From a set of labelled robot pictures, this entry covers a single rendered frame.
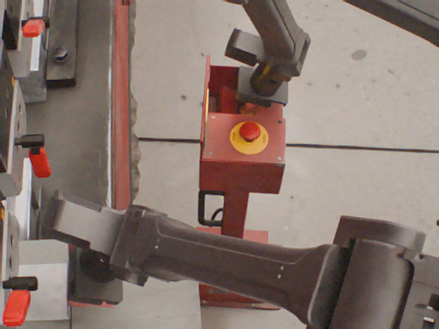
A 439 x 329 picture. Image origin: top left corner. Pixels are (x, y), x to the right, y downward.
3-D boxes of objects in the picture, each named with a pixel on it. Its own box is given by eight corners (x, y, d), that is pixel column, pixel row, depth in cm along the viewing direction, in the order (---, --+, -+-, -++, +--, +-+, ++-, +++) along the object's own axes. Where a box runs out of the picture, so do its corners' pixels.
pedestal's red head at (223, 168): (279, 195, 154) (289, 147, 139) (198, 189, 154) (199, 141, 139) (281, 112, 164) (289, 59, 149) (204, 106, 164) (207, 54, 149)
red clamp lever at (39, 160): (53, 179, 107) (42, 142, 98) (25, 181, 106) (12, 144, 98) (54, 168, 108) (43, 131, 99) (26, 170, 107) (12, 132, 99)
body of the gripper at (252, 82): (236, 70, 150) (248, 48, 144) (284, 81, 152) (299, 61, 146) (234, 97, 147) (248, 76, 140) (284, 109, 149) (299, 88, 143)
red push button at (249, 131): (259, 149, 146) (260, 139, 143) (237, 147, 146) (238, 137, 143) (259, 131, 148) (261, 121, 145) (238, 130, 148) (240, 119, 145)
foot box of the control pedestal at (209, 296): (281, 310, 211) (286, 294, 201) (190, 305, 211) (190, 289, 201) (283, 245, 221) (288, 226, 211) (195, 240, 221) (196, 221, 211)
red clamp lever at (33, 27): (40, 25, 99) (50, 14, 108) (9, 27, 99) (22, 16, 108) (41, 38, 100) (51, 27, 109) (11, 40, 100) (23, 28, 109)
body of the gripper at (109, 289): (70, 299, 96) (91, 280, 91) (72, 227, 101) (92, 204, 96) (117, 306, 99) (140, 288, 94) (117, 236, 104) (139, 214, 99)
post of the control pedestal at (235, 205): (238, 267, 204) (254, 162, 158) (218, 265, 204) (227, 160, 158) (240, 248, 207) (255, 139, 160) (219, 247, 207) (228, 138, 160)
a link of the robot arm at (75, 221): (149, 289, 84) (172, 215, 86) (52, 257, 80) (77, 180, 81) (118, 276, 95) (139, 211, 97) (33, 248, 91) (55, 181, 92)
